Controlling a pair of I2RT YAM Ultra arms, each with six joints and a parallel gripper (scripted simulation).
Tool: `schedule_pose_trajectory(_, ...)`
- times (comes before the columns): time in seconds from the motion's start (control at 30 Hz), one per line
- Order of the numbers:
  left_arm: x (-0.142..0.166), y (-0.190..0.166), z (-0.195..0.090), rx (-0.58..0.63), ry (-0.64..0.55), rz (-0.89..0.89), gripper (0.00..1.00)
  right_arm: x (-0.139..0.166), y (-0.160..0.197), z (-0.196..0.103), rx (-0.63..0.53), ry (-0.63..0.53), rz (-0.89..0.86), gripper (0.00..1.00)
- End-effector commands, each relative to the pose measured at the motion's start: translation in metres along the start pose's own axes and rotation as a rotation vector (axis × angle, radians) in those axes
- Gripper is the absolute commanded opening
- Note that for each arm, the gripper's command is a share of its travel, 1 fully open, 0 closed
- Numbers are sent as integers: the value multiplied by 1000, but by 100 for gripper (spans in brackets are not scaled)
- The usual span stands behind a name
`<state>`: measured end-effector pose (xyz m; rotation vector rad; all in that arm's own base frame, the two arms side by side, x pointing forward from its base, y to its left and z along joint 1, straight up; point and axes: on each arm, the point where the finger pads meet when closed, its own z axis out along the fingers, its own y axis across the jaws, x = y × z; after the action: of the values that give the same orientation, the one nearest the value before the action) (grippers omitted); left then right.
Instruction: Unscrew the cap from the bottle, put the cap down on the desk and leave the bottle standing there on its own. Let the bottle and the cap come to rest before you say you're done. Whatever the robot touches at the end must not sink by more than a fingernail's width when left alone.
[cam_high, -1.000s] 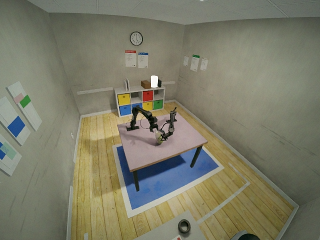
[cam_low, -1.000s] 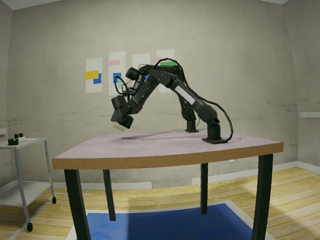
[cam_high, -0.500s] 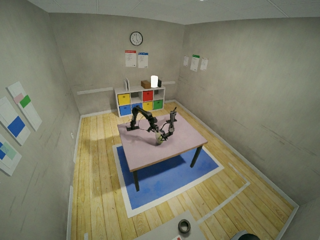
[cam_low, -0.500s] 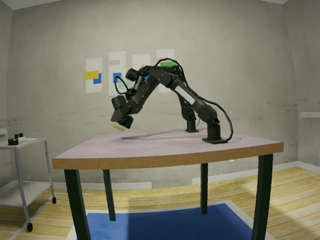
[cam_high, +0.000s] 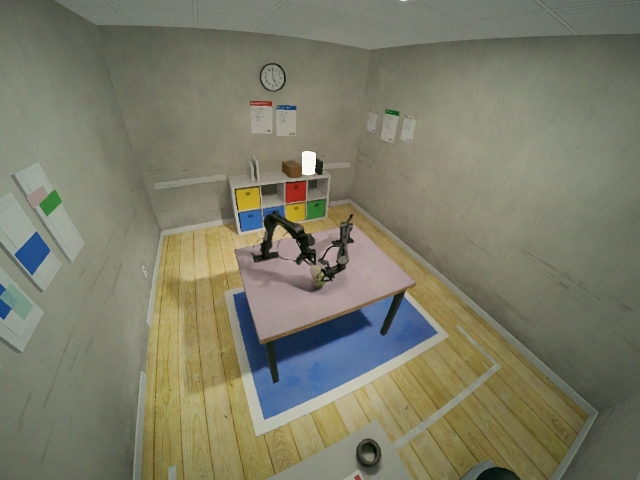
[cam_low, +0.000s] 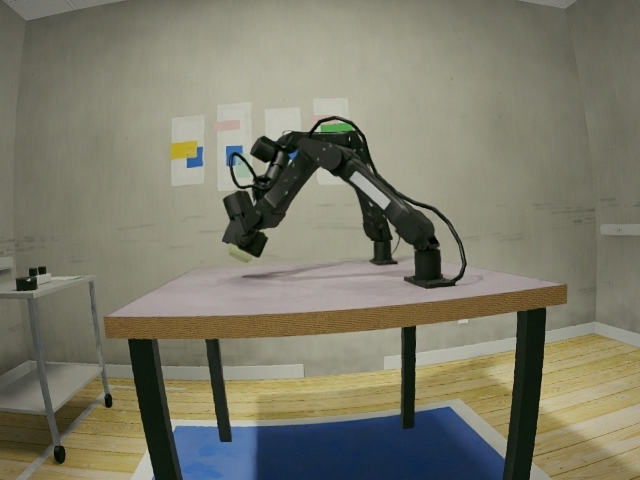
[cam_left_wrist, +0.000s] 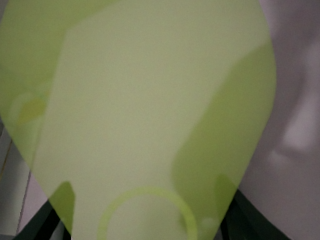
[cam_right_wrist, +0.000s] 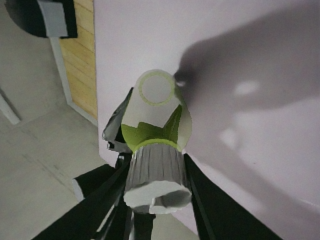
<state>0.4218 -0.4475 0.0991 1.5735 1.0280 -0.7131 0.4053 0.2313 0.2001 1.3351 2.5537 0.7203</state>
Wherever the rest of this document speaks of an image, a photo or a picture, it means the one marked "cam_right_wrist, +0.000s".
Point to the white ribbed bottle cap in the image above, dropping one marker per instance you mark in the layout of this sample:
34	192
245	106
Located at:
157	180

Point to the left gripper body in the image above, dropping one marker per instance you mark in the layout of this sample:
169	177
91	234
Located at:
119	145

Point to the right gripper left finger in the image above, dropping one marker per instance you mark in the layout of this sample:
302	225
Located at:
83	220

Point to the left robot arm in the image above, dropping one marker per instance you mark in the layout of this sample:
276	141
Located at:
83	185

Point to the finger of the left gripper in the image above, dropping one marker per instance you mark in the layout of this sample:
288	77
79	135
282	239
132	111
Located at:
113	126

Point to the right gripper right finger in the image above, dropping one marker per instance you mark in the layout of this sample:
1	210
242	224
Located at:
224	217

